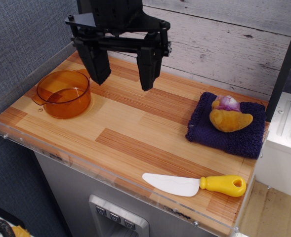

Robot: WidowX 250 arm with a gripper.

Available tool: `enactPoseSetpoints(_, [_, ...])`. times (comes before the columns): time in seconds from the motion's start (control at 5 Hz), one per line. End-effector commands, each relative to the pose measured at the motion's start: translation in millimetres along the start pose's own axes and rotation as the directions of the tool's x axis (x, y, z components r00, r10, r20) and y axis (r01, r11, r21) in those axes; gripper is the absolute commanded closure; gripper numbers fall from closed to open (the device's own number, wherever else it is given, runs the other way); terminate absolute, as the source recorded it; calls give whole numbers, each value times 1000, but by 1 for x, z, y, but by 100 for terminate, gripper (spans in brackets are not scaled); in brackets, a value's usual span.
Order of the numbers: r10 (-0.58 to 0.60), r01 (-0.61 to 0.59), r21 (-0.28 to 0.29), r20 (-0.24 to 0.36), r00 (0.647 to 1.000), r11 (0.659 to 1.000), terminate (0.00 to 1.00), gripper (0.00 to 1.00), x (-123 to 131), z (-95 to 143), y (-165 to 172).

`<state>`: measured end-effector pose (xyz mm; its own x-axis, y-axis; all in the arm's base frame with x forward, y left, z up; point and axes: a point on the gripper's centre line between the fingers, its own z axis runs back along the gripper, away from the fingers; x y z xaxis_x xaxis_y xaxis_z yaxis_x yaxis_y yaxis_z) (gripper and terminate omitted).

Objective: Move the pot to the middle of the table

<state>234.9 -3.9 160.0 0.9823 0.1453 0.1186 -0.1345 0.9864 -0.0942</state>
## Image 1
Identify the white toy sink unit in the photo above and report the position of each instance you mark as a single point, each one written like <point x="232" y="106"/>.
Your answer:
<point x="273" y="167"/>

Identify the grey toy fridge cabinet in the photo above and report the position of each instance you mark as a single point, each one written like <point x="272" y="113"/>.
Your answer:
<point x="72" y="188"/>

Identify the clear acrylic table guard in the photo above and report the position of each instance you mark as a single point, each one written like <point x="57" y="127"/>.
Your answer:
<point x="127" y="132"/>

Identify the yellow object bottom left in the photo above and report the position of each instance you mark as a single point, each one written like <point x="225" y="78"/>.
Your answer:
<point x="20" y="232"/>

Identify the silver dispenser button panel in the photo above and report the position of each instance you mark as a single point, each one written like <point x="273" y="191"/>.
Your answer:
<point x="113" y="221"/>

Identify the white knife yellow handle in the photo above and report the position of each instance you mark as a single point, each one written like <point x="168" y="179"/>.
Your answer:
<point x="231" y="185"/>

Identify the yellow plush croissant toy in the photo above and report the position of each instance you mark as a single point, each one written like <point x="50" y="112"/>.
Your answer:
<point x="229" y="121"/>

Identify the purple terry cloth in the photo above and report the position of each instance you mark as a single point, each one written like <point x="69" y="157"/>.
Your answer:
<point x="246" y="142"/>

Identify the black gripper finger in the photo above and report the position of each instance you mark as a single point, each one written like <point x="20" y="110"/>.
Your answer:
<point x="96" y="61"/>
<point x="149" y="62"/>

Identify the purple toy onion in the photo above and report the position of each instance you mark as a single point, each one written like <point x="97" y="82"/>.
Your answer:
<point x="227" y="103"/>

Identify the orange transparent plastic pot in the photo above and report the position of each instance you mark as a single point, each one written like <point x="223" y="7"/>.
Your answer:
<point x="64" y="94"/>

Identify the black right vertical post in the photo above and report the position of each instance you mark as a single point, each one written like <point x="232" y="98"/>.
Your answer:
<point x="279" y="85"/>

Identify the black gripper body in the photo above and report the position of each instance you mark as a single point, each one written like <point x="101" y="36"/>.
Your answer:
<point x="119" y="25"/>

